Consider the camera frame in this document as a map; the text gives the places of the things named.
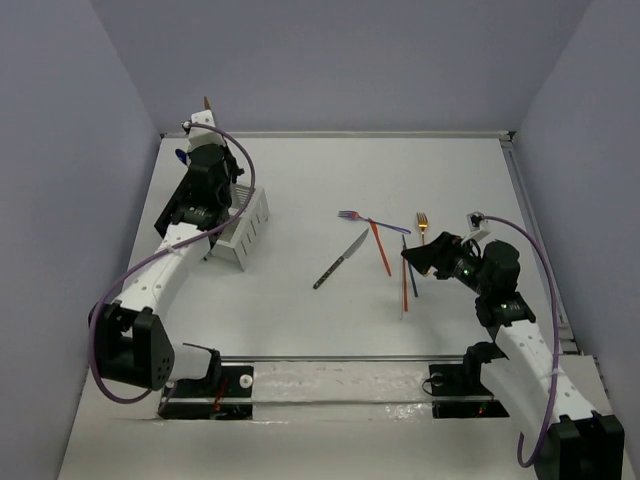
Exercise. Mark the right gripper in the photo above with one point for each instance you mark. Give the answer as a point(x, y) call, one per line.
point(438, 254)

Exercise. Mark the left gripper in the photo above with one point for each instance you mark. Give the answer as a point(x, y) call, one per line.
point(207, 163)

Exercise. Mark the purple long spoon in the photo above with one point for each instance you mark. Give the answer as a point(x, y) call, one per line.
point(180, 156)

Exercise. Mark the orange-handled knife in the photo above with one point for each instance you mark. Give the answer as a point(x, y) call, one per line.
point(380, 246)

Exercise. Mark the black-handled steel knife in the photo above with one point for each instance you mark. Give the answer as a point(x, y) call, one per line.
point(340, 260)

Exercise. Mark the iridescent rainbow fork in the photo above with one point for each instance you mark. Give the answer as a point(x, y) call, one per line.
point(356, 216)

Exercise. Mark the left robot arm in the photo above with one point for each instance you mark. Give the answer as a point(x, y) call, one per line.
point(128, 340)

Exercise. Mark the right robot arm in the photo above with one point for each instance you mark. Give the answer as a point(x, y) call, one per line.
point(562, 434)

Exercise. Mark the gold fork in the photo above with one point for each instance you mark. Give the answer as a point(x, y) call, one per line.
point(422, 223)

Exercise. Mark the blue chopstick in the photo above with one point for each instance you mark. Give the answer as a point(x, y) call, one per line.
point(410, 271)

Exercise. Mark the orange chopstick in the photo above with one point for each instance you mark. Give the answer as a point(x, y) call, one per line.
point(405, 297)

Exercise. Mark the black cutlery holder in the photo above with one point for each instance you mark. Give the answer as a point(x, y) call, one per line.
point(182, 198)

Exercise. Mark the white cutlery holder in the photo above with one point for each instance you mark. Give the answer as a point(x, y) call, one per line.
point(238, 241)

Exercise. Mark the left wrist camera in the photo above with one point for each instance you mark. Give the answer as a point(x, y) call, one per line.
point(198, 130)

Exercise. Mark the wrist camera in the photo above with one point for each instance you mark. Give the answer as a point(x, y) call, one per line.
point(478, 226)
point(198, 130)

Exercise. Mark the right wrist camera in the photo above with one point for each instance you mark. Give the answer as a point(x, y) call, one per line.
point(478, 226)

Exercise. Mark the white table edge rail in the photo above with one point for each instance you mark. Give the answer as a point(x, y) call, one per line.
point(498, 135)

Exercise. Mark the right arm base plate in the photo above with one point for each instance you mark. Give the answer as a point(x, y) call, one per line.
point(453, 397)

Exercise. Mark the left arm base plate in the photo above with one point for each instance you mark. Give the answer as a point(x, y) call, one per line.
point(227, 398)

